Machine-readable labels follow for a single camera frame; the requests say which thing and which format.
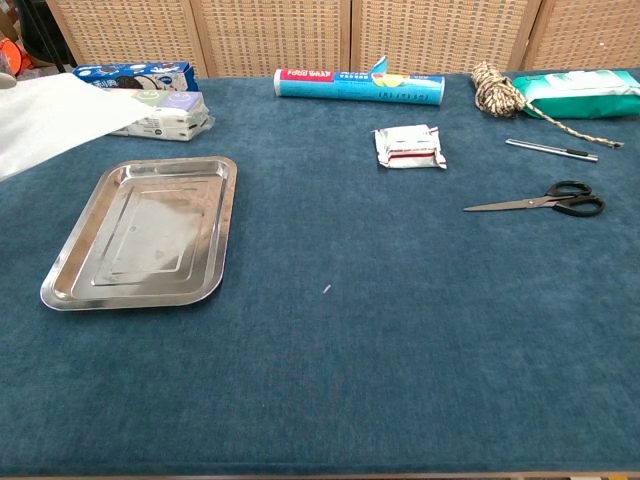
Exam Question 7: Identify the white paper sheet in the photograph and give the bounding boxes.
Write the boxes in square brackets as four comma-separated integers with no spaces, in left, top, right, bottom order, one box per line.
[0,72,151,182]

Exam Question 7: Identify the stainless steel tray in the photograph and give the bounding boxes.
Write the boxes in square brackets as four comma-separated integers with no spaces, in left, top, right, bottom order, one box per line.
[40,155,239,312]

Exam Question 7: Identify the orange round object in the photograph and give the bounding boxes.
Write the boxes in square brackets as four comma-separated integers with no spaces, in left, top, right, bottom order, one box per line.
[0,38,32,76]

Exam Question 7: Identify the black tripod stand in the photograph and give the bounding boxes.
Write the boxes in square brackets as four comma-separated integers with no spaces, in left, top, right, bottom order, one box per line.
[29,0,67,74]

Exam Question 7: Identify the blue cookie box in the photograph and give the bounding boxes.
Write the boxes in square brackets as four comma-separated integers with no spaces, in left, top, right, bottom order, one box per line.
[72,61,200,93]

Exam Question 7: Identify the pastel tissue multipack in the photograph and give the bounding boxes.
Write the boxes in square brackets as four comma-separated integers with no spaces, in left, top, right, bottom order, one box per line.
[107,89,215,143]

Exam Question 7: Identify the woven wooden folding screen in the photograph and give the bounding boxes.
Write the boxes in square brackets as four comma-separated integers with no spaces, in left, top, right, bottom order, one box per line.
[45,0,640,79]

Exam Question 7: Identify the plastic food wrap box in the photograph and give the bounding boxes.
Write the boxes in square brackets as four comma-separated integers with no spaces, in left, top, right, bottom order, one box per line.
[273,56,446,108]

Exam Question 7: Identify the white red small packet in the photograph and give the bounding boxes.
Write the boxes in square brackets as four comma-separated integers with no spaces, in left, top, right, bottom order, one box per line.
[371,123,448,172]

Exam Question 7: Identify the blue table cloth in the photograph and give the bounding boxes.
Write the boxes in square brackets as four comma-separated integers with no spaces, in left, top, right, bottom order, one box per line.
[0,69,640,476]

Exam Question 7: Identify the silver pen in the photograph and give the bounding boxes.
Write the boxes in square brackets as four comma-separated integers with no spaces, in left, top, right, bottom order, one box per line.
[505,138,600,164]

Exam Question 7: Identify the green wet wipes pack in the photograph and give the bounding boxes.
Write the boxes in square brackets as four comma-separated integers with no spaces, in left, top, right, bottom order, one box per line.
[512,69,640,120]

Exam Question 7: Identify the braided rope bundle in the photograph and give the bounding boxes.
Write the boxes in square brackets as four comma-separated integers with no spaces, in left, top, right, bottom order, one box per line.
[471,61,625,150]

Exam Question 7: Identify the black handled scissors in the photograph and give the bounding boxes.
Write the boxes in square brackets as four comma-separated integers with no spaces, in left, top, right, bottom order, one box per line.
[463,180,606,218]

